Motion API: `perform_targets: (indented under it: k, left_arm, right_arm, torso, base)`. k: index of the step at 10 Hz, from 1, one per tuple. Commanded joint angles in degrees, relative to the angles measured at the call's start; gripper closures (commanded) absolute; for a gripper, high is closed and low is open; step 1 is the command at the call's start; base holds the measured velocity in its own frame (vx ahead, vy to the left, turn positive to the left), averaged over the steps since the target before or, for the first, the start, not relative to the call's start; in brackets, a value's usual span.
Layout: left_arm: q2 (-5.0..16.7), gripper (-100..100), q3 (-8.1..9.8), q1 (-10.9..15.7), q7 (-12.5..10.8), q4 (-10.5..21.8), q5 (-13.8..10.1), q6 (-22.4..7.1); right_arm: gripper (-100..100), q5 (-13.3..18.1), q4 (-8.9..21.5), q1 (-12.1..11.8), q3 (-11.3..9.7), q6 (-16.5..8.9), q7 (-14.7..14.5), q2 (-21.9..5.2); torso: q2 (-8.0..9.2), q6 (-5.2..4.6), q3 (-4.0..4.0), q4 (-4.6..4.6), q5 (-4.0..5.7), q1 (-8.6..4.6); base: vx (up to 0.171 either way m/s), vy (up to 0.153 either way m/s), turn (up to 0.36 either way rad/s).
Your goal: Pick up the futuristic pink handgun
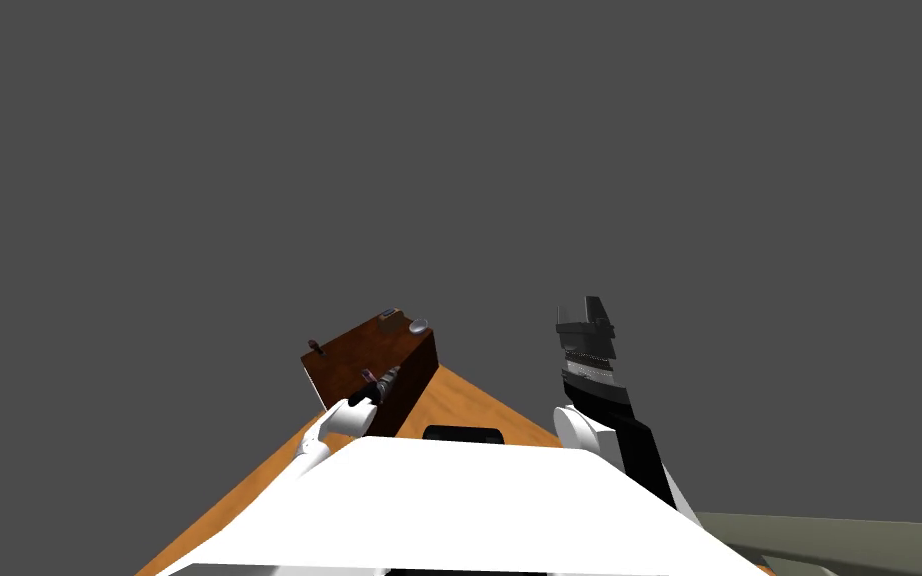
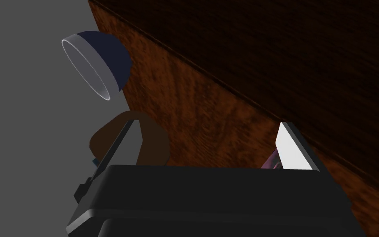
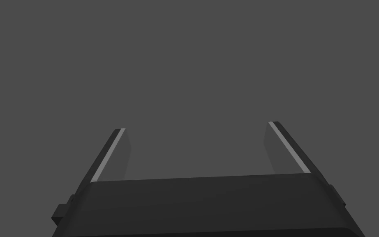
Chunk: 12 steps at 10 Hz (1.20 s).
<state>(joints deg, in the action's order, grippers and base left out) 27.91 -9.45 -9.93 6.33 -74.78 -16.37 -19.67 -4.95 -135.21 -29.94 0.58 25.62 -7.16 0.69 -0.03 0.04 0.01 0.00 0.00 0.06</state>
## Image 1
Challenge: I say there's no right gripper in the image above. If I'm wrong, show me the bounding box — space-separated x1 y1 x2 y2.
554 295 618 363

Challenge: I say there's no dark brown wooden table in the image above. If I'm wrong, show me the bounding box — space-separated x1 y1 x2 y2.
298 307 441 441

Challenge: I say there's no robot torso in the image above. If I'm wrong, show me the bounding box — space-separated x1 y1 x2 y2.
158 425 775 576

